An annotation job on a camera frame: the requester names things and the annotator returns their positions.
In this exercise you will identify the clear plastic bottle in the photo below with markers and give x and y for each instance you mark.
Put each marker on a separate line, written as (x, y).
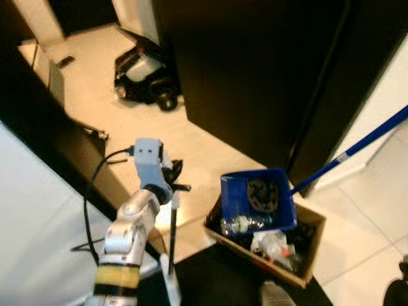
(255, 223)
(229, 226)

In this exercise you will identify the grey right robot leg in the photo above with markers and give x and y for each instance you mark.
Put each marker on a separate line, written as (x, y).
(277, 294)

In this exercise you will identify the black patterned round trash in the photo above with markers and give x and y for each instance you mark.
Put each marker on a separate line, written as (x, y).
(262, 196)

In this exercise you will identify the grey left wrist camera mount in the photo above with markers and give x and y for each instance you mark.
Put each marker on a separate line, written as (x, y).
(146, 159)

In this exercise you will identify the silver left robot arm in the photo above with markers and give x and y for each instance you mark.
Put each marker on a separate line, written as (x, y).
(127, 229)

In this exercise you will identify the black door frame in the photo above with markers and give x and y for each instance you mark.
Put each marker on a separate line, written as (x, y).
(51, 134)

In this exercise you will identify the black cabinet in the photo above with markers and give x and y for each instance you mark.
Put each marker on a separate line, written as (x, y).
(255, 76)

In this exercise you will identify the white crumpled plastic bag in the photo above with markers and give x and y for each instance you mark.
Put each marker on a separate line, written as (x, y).
(268, 242)

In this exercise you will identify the brown cardboard box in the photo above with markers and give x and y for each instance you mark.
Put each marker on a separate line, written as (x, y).
(229, 241)

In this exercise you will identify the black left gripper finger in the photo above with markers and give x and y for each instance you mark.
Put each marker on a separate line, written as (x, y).
(176, 171)
(182, 188)

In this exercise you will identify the small black flat object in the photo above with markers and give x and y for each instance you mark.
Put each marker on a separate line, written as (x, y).
(66, 61)

